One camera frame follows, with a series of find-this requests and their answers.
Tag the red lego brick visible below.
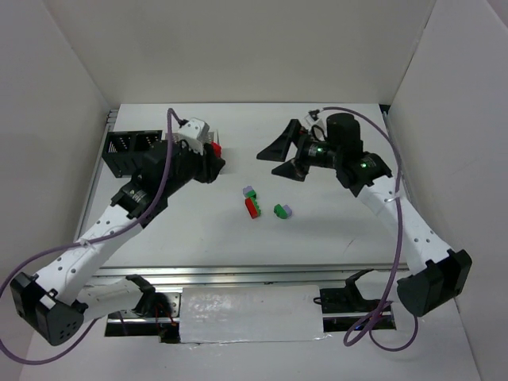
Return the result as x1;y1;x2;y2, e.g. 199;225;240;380
211;142;221;158

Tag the green and purple lego pair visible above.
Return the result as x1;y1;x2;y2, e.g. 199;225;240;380
273;204;293;219

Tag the purple and green lego stack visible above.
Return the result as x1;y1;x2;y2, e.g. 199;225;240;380
242;186;257;199

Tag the red and green lego stack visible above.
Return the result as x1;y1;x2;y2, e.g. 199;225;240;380
244;197;262;219

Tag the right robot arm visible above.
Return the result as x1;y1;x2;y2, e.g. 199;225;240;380
256;110;472;318

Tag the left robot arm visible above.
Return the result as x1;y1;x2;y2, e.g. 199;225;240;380
10;118;225;346

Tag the white slotted container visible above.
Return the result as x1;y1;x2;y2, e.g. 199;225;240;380
171;127;219;181

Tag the black slotted container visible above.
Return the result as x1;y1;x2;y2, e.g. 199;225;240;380
102;130;162;178

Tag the white foil cover panel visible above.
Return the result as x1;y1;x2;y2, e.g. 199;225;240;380
179;285;325;344

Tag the aluminium rail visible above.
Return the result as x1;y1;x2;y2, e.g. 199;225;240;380
88;264;389;287

